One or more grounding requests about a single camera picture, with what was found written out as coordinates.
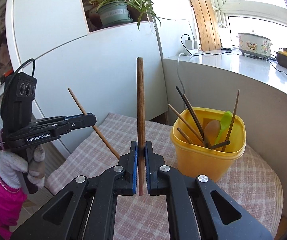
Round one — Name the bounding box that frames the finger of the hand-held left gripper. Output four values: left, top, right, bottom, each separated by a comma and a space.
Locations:
37, 118, 97, 137
32, 113, 96, 127

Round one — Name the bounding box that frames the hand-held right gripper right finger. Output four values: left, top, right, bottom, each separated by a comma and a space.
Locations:
145, 141, 274, 240

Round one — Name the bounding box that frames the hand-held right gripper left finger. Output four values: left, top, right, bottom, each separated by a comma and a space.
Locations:
10, 141, 139, 240

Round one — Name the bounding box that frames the brown wooden chopstick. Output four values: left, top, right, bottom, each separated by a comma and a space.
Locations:
68, 88, 120, 160
221, 89, 240, 152
168, 104, 204, 143
177, 127, 192, 144
136, 57, 145, 197

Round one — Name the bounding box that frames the yellow plastic container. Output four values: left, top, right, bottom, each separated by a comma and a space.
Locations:
170, 107, 246, 183

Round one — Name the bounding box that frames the black chopstick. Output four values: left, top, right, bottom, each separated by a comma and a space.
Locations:
210, 140, 231, 150
175, 86, 209, 146

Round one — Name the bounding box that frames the tan wooden spoon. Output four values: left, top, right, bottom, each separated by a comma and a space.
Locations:
203, 120, 221, 146

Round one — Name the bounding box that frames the green plastic spoon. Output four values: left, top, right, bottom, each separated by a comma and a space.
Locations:
215, 110, 233, 145

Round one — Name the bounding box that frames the person's left forearm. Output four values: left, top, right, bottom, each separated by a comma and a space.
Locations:
0, 166, 28, 240

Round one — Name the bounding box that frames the person's left hand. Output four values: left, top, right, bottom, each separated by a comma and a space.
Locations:
0, 146, 45, 193

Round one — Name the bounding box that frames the pink checked cloth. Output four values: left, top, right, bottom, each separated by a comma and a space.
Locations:
45, 112, 278, 240

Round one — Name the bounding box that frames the white cabinet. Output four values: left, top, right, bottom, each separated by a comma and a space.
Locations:
5, 0, 167, 157

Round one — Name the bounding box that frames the dark brown chopstick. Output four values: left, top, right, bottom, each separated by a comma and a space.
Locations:
183, 94, 212, 148

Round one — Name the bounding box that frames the brown clay pot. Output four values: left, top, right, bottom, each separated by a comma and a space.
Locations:
87, 0, 104, 29

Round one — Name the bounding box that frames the spider plant in green pot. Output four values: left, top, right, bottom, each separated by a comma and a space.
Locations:
83, 0, 182, 28

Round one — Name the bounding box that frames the white plug charger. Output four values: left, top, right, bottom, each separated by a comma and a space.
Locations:
185, 37, 196, 50

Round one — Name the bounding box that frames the white windowsill counter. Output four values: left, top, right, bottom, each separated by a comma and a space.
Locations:
163, 48, 287, 107

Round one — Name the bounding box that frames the wooden plank board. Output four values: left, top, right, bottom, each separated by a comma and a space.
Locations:
187, 0, 222, 51

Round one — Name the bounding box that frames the floral white slow cooker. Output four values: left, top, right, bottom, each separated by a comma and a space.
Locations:
237, 32, 272, 59

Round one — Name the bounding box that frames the dark pot with yellow lid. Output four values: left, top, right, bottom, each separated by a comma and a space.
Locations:
275, 47, 287, 70

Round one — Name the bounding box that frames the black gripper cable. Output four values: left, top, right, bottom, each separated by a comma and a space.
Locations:
4, 58, 36, 92

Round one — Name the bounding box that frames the white hanging cable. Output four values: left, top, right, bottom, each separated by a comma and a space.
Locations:
177, 54, 185, 88

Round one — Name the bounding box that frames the beaded blind cord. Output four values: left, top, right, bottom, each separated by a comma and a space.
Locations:
138, 0, 157, 33

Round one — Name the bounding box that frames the black power cable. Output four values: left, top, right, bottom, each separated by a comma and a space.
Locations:
266, 57, 287, 90

